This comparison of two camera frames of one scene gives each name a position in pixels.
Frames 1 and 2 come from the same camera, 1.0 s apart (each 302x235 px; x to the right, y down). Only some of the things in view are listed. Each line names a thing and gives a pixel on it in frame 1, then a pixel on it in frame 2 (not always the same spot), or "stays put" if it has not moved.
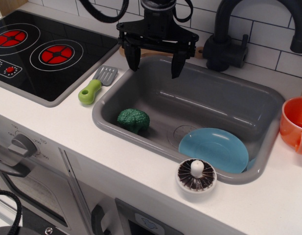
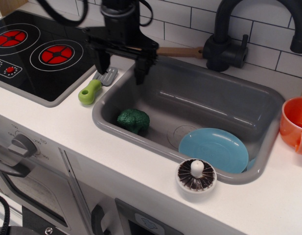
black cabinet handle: x=97 y=213 stays put
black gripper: x=158 y=31 -> x=121 y=33
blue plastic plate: x=216 y=149 stays put
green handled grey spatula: x=105 y=76 stays put
